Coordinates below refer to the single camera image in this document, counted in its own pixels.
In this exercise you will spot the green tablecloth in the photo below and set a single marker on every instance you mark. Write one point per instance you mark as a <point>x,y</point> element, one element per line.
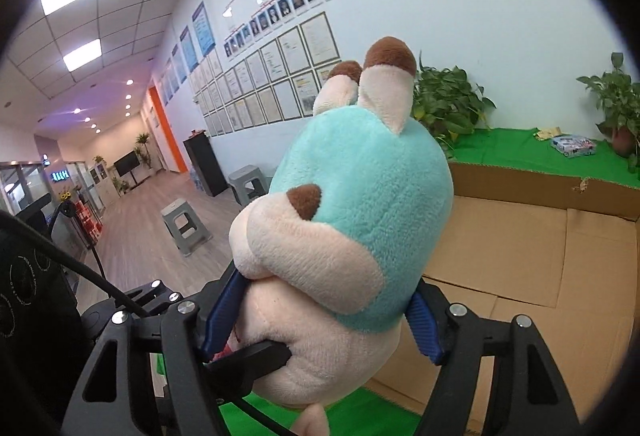
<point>525,150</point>

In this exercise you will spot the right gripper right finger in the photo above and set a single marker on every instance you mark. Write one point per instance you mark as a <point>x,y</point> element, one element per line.
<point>430,325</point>

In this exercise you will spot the colourful small box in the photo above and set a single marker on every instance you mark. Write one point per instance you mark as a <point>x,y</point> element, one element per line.
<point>574,146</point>

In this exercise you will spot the small grey plastic stool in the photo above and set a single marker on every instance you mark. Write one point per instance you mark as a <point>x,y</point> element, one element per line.
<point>184,226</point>

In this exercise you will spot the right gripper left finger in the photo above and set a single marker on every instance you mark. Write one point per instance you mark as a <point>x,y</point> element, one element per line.
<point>161,371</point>

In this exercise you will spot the large shallow cardboard box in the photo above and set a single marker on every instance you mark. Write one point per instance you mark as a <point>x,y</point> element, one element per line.
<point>409,378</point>

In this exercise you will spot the left potted plant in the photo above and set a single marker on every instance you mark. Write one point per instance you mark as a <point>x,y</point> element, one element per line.
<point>449,105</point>

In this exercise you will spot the right potted plant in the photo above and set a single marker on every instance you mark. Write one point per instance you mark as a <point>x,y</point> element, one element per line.
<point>617,96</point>

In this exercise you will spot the framed certificates on wall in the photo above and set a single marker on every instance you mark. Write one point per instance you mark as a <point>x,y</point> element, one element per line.
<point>276,81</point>

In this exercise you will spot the grey stacked plastic stools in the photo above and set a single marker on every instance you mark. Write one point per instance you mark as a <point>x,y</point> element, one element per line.
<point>248,183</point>

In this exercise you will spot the potted plant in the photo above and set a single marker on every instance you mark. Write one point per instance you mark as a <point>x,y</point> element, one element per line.
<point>449,105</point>
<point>617,96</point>

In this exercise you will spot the black cabinet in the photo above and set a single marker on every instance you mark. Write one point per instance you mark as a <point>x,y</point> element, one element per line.
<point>205,164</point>

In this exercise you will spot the pink pig plush toy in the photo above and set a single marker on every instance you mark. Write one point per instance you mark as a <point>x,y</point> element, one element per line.
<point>336,248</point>

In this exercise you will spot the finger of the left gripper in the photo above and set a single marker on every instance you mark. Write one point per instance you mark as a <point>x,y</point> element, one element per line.
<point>250,360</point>

